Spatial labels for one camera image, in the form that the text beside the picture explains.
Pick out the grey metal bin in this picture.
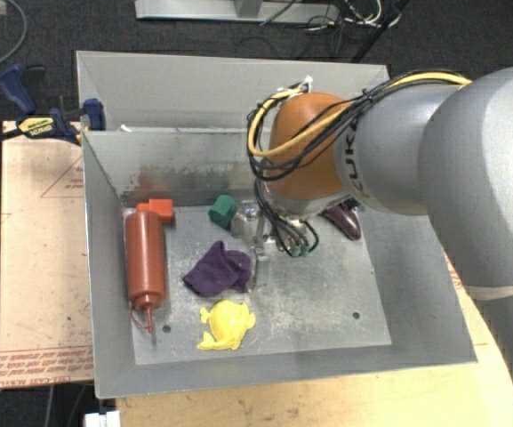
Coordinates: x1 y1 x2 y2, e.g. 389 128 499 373
76 50 478 400

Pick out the purple cloth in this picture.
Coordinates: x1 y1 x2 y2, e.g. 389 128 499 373
181 239 253 298

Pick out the yellow toy fish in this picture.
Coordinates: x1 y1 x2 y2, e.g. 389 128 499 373
196 299 257 351

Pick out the dark maroon toy eggplant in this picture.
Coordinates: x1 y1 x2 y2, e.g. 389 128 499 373
320 203 363 242

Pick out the green block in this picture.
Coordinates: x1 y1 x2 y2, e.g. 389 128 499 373
207 194 238 230

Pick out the orange-red block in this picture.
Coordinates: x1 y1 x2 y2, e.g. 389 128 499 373
135 198 176 227

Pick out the clear glass thing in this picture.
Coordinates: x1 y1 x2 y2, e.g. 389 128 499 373
230 199 260 239

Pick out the brown cardboard board, red print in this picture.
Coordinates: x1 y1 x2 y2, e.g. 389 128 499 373
0 120 95 391

